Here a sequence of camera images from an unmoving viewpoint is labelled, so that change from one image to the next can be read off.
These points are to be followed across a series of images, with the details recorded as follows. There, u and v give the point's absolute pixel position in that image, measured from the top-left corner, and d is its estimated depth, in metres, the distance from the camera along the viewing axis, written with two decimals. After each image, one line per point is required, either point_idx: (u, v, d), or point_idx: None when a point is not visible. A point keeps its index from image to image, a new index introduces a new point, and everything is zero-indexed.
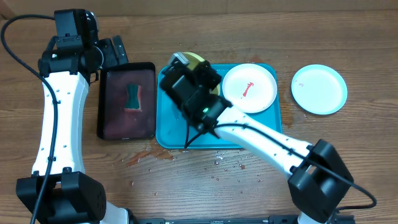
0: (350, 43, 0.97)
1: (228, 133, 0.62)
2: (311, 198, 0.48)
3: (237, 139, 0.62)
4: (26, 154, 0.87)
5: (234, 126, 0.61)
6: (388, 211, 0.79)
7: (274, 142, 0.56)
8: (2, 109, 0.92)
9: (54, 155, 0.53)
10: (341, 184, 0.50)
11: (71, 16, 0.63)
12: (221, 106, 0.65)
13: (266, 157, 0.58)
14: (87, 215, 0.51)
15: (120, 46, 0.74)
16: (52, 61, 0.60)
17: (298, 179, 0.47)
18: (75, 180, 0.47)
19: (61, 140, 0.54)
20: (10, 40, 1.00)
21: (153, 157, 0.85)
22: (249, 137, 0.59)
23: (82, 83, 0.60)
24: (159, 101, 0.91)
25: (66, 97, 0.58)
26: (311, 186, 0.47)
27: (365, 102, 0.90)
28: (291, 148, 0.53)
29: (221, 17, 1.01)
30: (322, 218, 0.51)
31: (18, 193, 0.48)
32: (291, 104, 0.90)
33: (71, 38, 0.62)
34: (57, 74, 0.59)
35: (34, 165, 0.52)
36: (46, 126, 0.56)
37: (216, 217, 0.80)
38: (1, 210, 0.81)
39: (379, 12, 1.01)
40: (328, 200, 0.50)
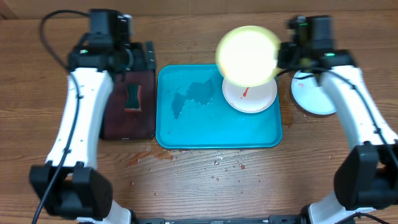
0: (350, 43, 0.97)
1: (331, 84, 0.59)
2: (360, 177, 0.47)
3: (334, 94, 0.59)
4: (26, 154, 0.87)
5: (344, 81, 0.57)
6: (388, 211, 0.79)
7: (370, 114, 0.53)
8: (2, 109, 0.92)
9: (69, 147, 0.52)
10: (391, 193, 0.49)
11: (105, 16, 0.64)
12: (347, 62, 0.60)
13: (346, 120, 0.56)
14: (92, 211, 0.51)
15: (151, 51, 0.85)
16: (81, 56, 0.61)
17: (365, 151, 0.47)
18: (86, 176, 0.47)
19: (78, 134, 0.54)
20: (11, 40, 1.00)
21: (153, 157, 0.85)
22: (348, 99, 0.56)
23: (106, 81, 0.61)
24: (160, 102, 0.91)
25: (89, 93, 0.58)
26: (370, 168, 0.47)
27: None
28: (380, 129, 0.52)
29: (221, 17, 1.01)
30: (347, 203, 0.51)
31: (30, 177, 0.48)
32: (291, 104, 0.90)
33: (102, 37, 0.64)
34: (84, 71, 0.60)
35: (49, 155, 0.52)
36: (66, 121, 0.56)
37: (216, 216, 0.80)
38: (1, 210, 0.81)
39: (379, 12, 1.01)
40: (370, 193, 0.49)
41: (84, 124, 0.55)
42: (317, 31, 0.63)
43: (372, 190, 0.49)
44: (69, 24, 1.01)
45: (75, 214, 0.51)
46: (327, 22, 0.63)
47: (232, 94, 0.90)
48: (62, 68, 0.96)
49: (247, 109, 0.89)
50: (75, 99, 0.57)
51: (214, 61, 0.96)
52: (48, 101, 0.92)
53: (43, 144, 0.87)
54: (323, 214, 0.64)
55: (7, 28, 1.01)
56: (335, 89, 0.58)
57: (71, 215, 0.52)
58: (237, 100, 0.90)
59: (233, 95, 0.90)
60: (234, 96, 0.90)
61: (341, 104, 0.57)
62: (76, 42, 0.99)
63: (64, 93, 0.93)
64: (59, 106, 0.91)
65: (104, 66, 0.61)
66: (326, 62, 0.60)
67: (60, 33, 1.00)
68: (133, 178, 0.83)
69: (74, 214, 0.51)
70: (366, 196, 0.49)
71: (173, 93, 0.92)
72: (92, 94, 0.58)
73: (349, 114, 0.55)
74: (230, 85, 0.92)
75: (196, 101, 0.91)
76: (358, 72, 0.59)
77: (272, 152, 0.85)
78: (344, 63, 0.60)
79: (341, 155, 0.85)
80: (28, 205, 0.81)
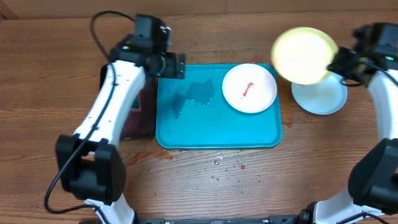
0: (350, 43, 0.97)
1: (380, 82, 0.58)
2: (379, 168, 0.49)
3: (380, 94, 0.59)
4: (26, 154, 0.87)
5: (393, 83, 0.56)
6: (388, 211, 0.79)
7: None
8: (1, 109, 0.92)
9: (98, 125, 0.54)
10: None
11: (150, 23, 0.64)
12: None
13: (384, 119, 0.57)
14: (104, 191, 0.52)
15: (183, 63, 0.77)
16: (122, 51, 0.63)
17: (391, 145, 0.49)
18: (109, 151, 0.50)
19: (108, 115, 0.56)
20: (10, 40, 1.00)
21: (153, 157, 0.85)
22: (393, 100, 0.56)
23: (141, 76, 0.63)
24: (160, 102, 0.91)
25: (124, 82, 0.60)
26: (391, 163, 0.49)
27: (365, 102, 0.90)
28: None
29: (221, 17, 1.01)
30: (357, 195, 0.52)
31: (56, 145, 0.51)
32: (291, 104, 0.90)
33: (143, 39, 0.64)
34: (123, 63, 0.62)
35: (78, 127, 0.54)
36: (99, 102, 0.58)
37: (217, 216, 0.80)
38: (1, 210, 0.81)
39: (379, 12, 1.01)
40: (384, 190, 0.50)
41: (114, 107, 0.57)
42: (383, 37, 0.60)
43: (386, 188, 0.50)
44: (69, 24, 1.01)
45: (87, 192, 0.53)
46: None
47: (232, 94, 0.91)
48: (62, 68, 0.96)
49: (247, 109, 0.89)
50: (111, 86, 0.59)
51: (214, 61, 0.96)
52: (48, 101, 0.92)
53: (43, 144, 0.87)
54: (328, 211, 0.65)
55: (7, 28, 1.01)
56: (383, 89, 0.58)
57: (83, 193, 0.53)
58: (237, 101, 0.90)
59: (233, 94, 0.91)
60: (234, 96, 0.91)
61: (384, 104, 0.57)
62: (76, 41, 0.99)
63: (64, 93, 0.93)
64: (59, 106, 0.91)
65: (141, 63, 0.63)
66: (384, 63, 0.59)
67: (60, 32, 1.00)
68: (136, 175, 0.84)
69: (87, 191, 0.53)
70: (379, 193, 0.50)
71: (173, 93, 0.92)
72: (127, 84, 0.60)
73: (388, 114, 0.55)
74: (231, 86, 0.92)
75: (196, 101, 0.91)
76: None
77: (272, 152, 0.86)
78: None
79: (341, 155, 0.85)
80: (28, 205, 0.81)
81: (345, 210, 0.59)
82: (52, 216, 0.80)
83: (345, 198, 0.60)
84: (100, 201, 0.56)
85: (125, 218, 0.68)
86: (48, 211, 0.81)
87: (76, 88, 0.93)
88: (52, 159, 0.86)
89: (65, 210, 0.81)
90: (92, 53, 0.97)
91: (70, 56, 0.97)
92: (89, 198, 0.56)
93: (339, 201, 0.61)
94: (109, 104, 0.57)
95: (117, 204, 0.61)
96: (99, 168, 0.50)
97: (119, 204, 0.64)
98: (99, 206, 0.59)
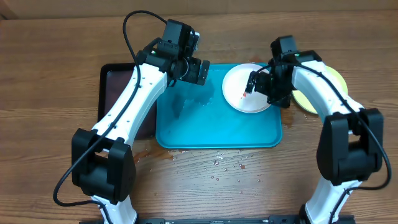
0: (351, 43, 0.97)
1: (301, 75, 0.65)
2: (336, 142, 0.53)
3: (305, 84, 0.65)
4: (26, 154, 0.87)
5: (311, 71, 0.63)
6: (388, 211, 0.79)
7: (335, 93, 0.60)
8: (2, 109, 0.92)
9: (116, 124, 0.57)
10: (365, 165, 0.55)
11: (180, 28, 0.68)
12: (312, 58, 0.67)
13: (319, 105, 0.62)
14: (113, 190, 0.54)
15: (206, 70, 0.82)
16: (150, 55, 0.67)
17: (335, 119, 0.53)
18: (123, 150, 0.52)
19: (127, 115, 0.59)
20: (10, 40, 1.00)
21: (153, 157, 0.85)
22: (317, 84, 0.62)
23: (163, 81, 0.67)
24: (159, 102, 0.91)
25: (147, 86, 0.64)
26: (341, 133, 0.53)
27: (365, 102, 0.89)
28: (345, 100, 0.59)
29: (221, 16, 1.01)
30: (332, 178, 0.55)
31: (73, 138, 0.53)
32: (291, 105, 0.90)
33: (171, 45, 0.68)
34: (149, 66, 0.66)
35: (97, 124, 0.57)
36: (120, 102, 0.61)
37: (216, 216, 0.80)
38: (1, 210, 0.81)
39: (379, 12, 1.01)
40: (350, 162, 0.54)
41: (134, 109, 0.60)
42: (282, 46, 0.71)
43: (350, 158, 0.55)
44: (69, 24, 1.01)
45: (96, 188, 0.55)
46: (291, 38, 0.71)
47: (232, 95, 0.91)
48: (62, 68, 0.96)
49: (246, 109, 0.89)
50: (134, 86, 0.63)
51: (215, 61, 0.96)
52: (48, 101, 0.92)
53: (43, 144, 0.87)
54: (318, 203, 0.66)
55: (7, 28, 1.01)
56: (305, 79, 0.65)
57: (91, 188, 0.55)
58: (236, 101, 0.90)
59: (233, 95, 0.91)
60: (234, 97, 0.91)
61: (313, 92, 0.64)
62: (76, 41, 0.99)
63: (64, 93, 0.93)
64: (59, 106, 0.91)
65: (165, 69, 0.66)
66: (295, 61, 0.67)
67: (60, 32, 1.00)
68: (137, 173, 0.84)
69: (96, 187, 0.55)
70: (346, 165, 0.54)
71: (173, 92, 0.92)
72: (149, 88, 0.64)
73: (319, 95, 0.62)
74: (229, 86, 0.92)
75: (196, 101, 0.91)
76: (322, 65, 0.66)
77: (272, 152, 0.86)
78: (310, 60, 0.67)
79: None
80: (28, 205, 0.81)
81: (329, 194, 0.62)
82: (51, 216, 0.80)
83: (326, 183, 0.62)
84: (106, 199, 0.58)
85: (127, 219, 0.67)
86: (48, 211, 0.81)
87: (76, 88, 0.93)
88: (52, 159, 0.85)
89: (65, 210, 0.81)
90: (92, 53, 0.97)
91: (71, 56, 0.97)
92: (96, 195, 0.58)
93: (322, 190, 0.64)
94: (130, 105, 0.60)
95: (122, 203, 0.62)
96: (111, 166, 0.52)
97: (124, 204, 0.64)
98: (104, 204, 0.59)
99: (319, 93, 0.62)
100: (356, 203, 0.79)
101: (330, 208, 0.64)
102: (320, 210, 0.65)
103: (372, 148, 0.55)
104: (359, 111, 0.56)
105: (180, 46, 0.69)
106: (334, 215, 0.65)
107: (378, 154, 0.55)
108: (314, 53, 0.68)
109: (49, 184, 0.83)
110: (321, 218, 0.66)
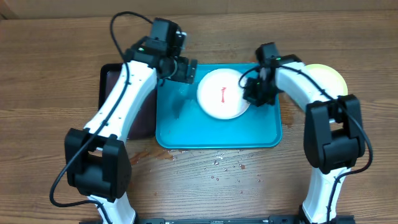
0: (351, 43, 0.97)
1: (283, 75, 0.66)
2: (318, 128, 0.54)
3: (288, 83, 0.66)
4: (26, 154, 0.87)
5: (291, 70, 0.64)
6: (388, 211, 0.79)
7: (314, 86, 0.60)
8: (2, 109, 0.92)
9: (108, 121, 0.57)
10: (349, 149, 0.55)
11: (166, 26, 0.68)
12: (291, 60, 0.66)
13: (302, 99, 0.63)
14: (109, 187, 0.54)
15: (194, 69, 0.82)
16: (137, 53, 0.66)
17: (315, 107, 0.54)
18: (117, 145, 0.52)
19: (118, 112, 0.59)
20: (11, 40, 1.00)
21: (153, 157, 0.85)
22: (298, 81, 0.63)
23: (153, 78, 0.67)
24: (160, 103, 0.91)
25: (137, 82, 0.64)
26: (323, 119, 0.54)
27: (365, 102, 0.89)
28: (324, 90, 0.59)
29: (221, 16, 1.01)
30: (319, 165, 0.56)
31: (65, 140, 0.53)
32: (291, 104, 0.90)
33: (158, 42, 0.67)
34: (137, 63, 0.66)
35: (89, 122, 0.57)
36: (111, 99, 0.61)
37: (216, 216, 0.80)
38: (1, 210, 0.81)
39: (379, 12, 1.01)
40: (335, 147, 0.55)
41: (125, 106, 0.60)
42: (265, 53, 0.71)
43: (334, 144, 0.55)
44: (69, 24, 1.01)
45: (91, 187, 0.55)
46: (273, 45, 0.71)
47: (210, 101, 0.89)
48: (62, 68, 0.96)
49: (226, 115, 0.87)
50: (124, 84, 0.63)
51: (214, 61, 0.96)
52: (48, 101, 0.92)
53: (43, 144, 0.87)
54: (313, 200, 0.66)
55: (7, 28, 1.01)
56: (287, 78, 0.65)
57: (87, 188, 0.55)
58: (216, 107, 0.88)
59: (211, 102, 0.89)
60: (214, 103, 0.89)
61: (295, 88, 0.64)
62: (76, 41, 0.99)
63: (64, 93, 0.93)
64: (59, 106, 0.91)
65: (154, 65, 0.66)
66: (276, 65, 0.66)
67: (60, 32, 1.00)
68: (134, 174, 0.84)
69: (91, 185, 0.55)
70: (331, 150, 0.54)
71: (173, 93, 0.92)
72: (138, 85, 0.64)
73: (300, 89, 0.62)
74: (209, 90, 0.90)
75: (195, 101, 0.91)
76: (303, 65, 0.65)
77: (272, 152, 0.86)
78: (290, 61, 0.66)
79: None
80: (29, 205, 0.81)
81: (321, 186, 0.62)
82: (51, 216, 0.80)
83: (316, 177, 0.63)
84: (104, 198, 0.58)
85: (126, 218, 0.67)
86: (48, 211, 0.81)
87: (76, 88, 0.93)
88: (52, 159, 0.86)
89: (64, 210, 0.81)
90: (92, 53, 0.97)
91: (70, 56, 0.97)
92: (93, 195, 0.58)
93: (314, 183, 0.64)
94: (120, 102, 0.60)
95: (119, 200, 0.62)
96: (106, 162, 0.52)
97: (122, 201, 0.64)
98: (102, 203, 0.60)
99: (299, 86, 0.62)
100: (356, 203, 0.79)
101: (325, 203, 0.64)
102: (316, 206, 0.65)
103: (354, 131, 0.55)
104: (337, 98, 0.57)
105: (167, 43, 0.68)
106: (331, 210, 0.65)
107: (360, 135, 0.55)
108: (294, 55, 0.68)
109: (49, 184, 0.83)
110: (319, 214, 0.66)
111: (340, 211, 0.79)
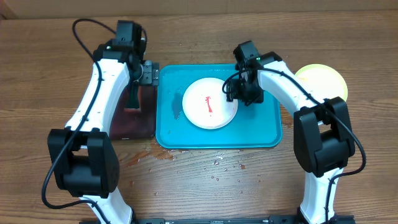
0: (350, 43, 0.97)
1: (265, 78, 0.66)
2: (308, 135, 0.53)
3: (272, 85, 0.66)
4: (26, 154, 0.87)
5: (273, 72, 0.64)
6: (388, 211, 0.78)
7: (299, 88, 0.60)
8: (2, 109, 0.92)
9: (88, 117, 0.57)
10: (341, 150, 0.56)
11: (130, 27, 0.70)
12: (273, 60, 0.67)
13: (288, 104, 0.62)
14: (100, 182, 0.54)
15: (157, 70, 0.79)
16: (106, 51, 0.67)
17: (303, 114, 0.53)
18: (100, 138, 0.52)
19: (96, 107, 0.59)
20: (11, 40, 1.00)
21: (153, 157, 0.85)
22: (282, 84, 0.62)
23: (124, 73, 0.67)
24: (160, 102, 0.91)
25: (110, 78, 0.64)
26: (312, 126, 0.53)
27: (365, 102, 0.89)
28: (310, 94, 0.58)
29: (221, 17, 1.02)
30: (312, 170, 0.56)
31: (49, 141, 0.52)
32: None
33: (125, 42, 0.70)
34: (108, 61, 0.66)
35: (68, 121, 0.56)
36: (87, 96, 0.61)
37: (217, 217, 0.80)
38: (1, 210, 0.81)
39: (379, 12, 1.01)
40: (326, 152, 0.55)
41: (102, 101, 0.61)
42: (244, 52, 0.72)
43: (326, 148, 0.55)
44: (69, 25, 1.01)
45: (82, 186, 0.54)
46: (250, 43, 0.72)
47: (196, 109, 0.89)
48: (62, 68, 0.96)
49: (214, 122, 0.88)
50: (97, 81, 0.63)
51: (214, 61, 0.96)
52: (48, 101, 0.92)
53: (43, 144, 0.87)
54: (310, 201, 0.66)
55: (7, 28, 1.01)
56: (270, 80, 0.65)
57: (77, 187, 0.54)
58: (203, 116, 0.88)
59: (198, 110, 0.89)
60: (201, 111, 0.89)
61: (280, 91, 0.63)
62: (76, 41, 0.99)
63: (64, 93, 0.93)
64: (59, 106, 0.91)
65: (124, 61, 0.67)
66: (258, 65, 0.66)
67: (60, 32, 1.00)
68: (132, 175, 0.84)
69: (81, 184, 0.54)
70: (323, 154, 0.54)
71: (173, 93, 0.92)
72: (112, 80, 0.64)
73: (285, 94, 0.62)
74: (194, 98, 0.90)
75: None
76: (283, 64, 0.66)
77: (272, 152, 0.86)
78: (271, 61, 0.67)
79: None
80: (28, 205, 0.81)
81: (316, 189, 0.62)
82: (51, 216, 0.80)
83: (311, 179, 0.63)
84: (96, 195, 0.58)
85: (123, 215, 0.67)
86: (48, 211, 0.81)
87: (76, 88, 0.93)
88: None
89: (64, 210, 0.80)
90: (92, 53, 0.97)
91: (70, 56, 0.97)
92: (85, 194, 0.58)
93: (310, 186, 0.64)
94: (97, 97, 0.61)
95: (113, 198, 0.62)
96: (92, 157, 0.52)
97: (115, 198, 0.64)
98: (96, 201, 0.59)
99: (285, 91, 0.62)
100: (356, 203, 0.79)
101: (323, 203, 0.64)
102: (313, 207, 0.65)
103: (343, 134, 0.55)
104: (324, 102, 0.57)
105: (134, 42, 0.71)
106: (329, 210, 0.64)
107: (350, 138, 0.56)
108: (274, 54, 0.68)
109: (49, 184, 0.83)
110: (318, 214, 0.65)
111: (340, 211, 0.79)
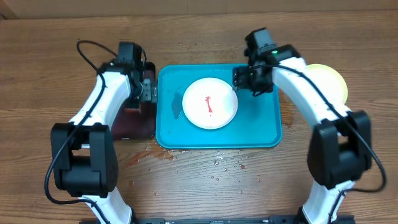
0: (350, 43, 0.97)
1: (282, 75, 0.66)
2: (327, 149, 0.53)
3: (287, 84, 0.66)
4: (26, 154, 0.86)
5: (291, 71, 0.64)
6: (388, 211, 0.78)
7: (320, 96, 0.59)
8: (2, 109, 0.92)
9: (91, 114, 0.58)
10: (357, 167, 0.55)
11: (132, 48, 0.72)
12: (290, 55, 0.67)
13: (305, 109, 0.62)
14: (99, 180, 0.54)
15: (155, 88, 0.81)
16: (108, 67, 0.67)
17: (324, 128, 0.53)
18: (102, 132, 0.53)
19: (99, 107, 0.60)
20: (10, 40, 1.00)
21: (153, 157, 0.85)
22: (300, 86, 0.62)
23: (124, 87, 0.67)
24: (160, 102, 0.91)
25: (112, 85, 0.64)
26: (333, 140, 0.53)
27: (365, 102, 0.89)
28: (331, 105, 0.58)
29: (221, 16, 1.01)
30: (325, 182, 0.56)
31: (51, 133, 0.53)
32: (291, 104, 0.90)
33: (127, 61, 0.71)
34: (112, 74, 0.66)
35: (73, 116, 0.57)
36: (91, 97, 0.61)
37: (216, 217, 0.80)
38: (1, 210, 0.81)
39: (379, 12, 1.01)
40: (342, 167, 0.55)
41: (105, 101, 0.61)
42: (258, 41, 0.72)
43: (342, 163, 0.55)
44: (69, 24, 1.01)
45: (81, 184, 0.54)
46: (265, 32, 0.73)
47: (199, 110, 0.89)
48: (62, 68, 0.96)
49: (217, 123, 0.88)
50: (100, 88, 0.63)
51: (214, 61, 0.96)
52: (48, 101, 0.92)
53: (43, 144, 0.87)
54: (315, 206, 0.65)
55: (7, 28, 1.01)
56: (285, 78, 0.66)
57: (75, 185, 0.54)
58: (204, 117, 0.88)
59: (201, 111, 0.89)
60: (204, 112, 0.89)
61: (296, 93, 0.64)
62: (76, 41, 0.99)
63: (64, 93, 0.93)
64: (59, 106, 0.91)
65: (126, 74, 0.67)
66: (273, 60, 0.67)
67: (60, 32, 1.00)
68: (133, 176, 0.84)
69: (79, 182, 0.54)
70: (339, 168, 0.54)
71: (173, 93, 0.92)
72: (115, 88, 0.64)
73: (304, 99, 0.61)
74: (198, 98, 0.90)
75: None
76: (301, 61, 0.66)
77: (272, 152, 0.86)
78: (288, 56, 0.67)
79: None
80: (28, 205, 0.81)
81: (324, 198, 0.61)
82: (51, 216, 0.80)
83: (319, 187, 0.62)
84: (96, 195, 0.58)
85: (122, 215, 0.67)
86: (48, 211, 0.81)
87: (76, 88, 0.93)
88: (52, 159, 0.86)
89: (64, 210, 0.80)
90: (92, 53, 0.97)
91: (70, 56, 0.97)
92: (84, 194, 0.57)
93: (317, 193, 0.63)
94: (99, 98, 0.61)
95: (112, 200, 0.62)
96: (93, 151, 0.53)
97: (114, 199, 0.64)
98: (95, 202, 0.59)
99: (303, 96, 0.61)
100: (356, 203, 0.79)
101: (328, 210, 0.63)
102: (318, 213, 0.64)
103: (362, 150, 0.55)
104: (346, 116, 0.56)
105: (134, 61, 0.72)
106: (333, 216, 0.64)
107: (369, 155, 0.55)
108: (291, 48, 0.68)
109: (49, 184, 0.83)
110: (320, 219, 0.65)
111: (340, 211, 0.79)
